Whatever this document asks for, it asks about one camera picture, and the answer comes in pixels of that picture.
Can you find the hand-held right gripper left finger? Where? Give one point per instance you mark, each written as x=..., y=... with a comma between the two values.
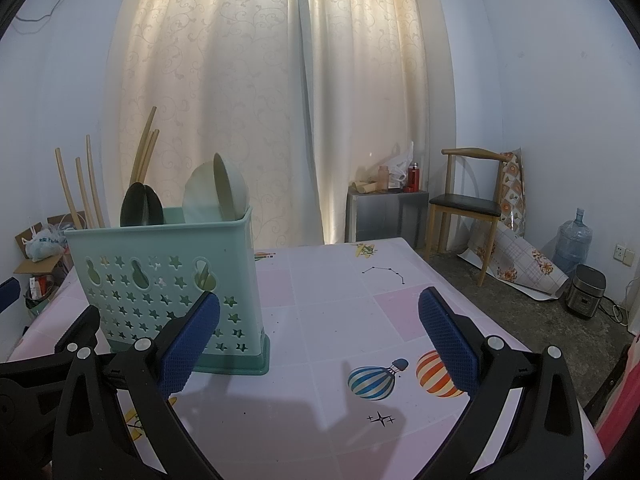
x=192, y=340

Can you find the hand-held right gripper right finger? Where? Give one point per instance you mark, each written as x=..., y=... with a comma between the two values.
x=450, y=340

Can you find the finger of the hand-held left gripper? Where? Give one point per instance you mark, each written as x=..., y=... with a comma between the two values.
x=9, y=295
x=82, y=327

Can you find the green plastic utensil holder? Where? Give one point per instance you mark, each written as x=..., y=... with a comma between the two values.
x=150, y=240

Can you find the metal spoon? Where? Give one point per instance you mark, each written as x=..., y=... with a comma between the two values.
x=154, y=210
x=131, y=207

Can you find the bundle of wooden chopsticks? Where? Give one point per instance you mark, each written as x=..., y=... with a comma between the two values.
x=95, y=185

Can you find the cream plastic rice spoon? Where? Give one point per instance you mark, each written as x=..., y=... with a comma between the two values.
x=232, y=190

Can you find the green bin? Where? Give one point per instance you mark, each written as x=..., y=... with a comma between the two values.
x=42, y=300

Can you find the cardboard box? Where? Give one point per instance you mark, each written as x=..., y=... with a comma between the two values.
x=30, y=266

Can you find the pale plastic bag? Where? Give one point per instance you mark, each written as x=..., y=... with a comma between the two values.
x=45, y=247

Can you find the floral patterned sheet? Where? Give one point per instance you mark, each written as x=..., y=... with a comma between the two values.
x=525, y=265

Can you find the grey metal cabinet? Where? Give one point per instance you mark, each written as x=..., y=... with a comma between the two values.
x=385, y=220

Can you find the wooden chair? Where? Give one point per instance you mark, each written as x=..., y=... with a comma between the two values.
x=465, y=202

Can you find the dark rice cooker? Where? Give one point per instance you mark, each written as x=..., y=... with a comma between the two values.
x=585, y=292

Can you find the floral patterned roll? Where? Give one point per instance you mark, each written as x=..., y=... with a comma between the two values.
x=512, y=195

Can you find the blue water jug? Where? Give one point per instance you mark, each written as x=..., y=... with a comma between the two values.
x=572, y=240

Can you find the red bottle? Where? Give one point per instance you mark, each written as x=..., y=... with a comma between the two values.
x=413, y=177

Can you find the tan paper roll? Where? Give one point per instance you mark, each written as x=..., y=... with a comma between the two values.
x=365, y=187

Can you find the pink bottle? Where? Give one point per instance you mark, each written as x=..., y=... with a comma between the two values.
x=383, y=177

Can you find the crumpled white plastic bag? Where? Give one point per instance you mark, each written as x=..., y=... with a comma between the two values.
x=400, y=165

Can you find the pink printed cloth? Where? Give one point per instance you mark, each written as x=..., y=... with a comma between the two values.
x=620, y=410

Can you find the cream patterned curtain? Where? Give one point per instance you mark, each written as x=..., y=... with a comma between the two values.
x=210, y=85
x=370, y=85

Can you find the white wall socket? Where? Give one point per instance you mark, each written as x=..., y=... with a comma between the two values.
x=622, y=253

